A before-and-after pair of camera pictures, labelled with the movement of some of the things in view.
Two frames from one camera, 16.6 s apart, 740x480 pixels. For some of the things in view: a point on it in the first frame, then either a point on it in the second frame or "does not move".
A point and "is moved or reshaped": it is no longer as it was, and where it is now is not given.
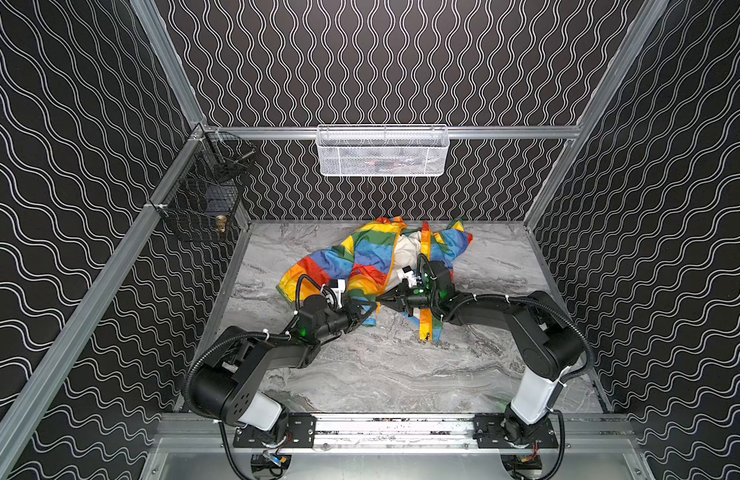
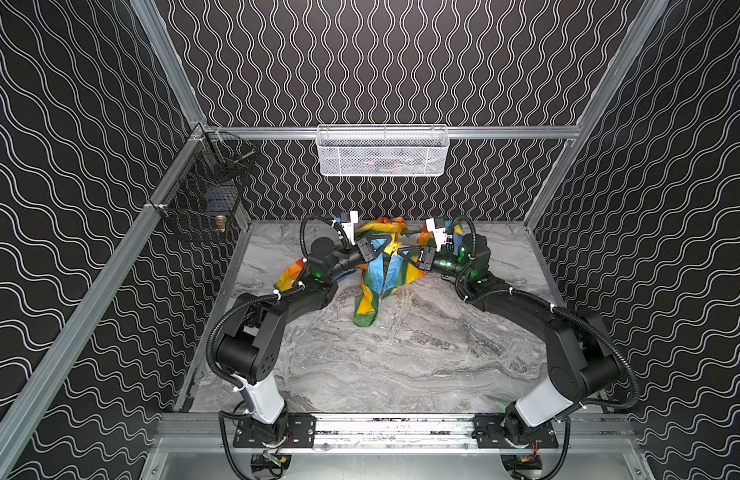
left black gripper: (352, 308) → (366, 250)
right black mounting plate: (499, 431) does not move
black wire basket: (208, 186) does not move
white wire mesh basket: (382, 150) does not move
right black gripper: (407, 298) → (427, 258)
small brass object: (221, 223) does not move
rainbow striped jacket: (380, 266) is moved or reshaped
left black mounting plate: (294, 430) does not move
